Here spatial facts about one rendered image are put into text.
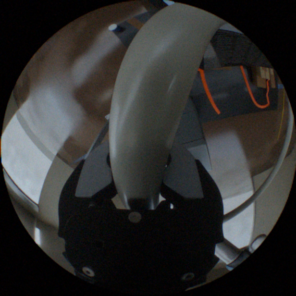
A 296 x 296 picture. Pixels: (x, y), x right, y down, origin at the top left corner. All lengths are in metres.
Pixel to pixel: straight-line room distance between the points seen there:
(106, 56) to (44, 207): 6.34
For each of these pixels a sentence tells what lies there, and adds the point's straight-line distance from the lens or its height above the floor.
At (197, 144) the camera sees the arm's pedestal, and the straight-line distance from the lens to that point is 0.71.
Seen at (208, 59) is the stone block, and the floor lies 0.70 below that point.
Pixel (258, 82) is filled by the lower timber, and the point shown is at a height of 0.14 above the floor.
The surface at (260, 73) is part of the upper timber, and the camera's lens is 1.60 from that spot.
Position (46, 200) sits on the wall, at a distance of 6.24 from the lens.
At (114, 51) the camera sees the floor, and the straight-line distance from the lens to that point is 1.44.
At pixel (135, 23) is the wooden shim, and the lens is 1.41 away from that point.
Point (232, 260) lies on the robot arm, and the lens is 0.72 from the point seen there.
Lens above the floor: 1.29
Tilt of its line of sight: 39 degrees down
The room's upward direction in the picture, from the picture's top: 168 degrees counter-clockwise
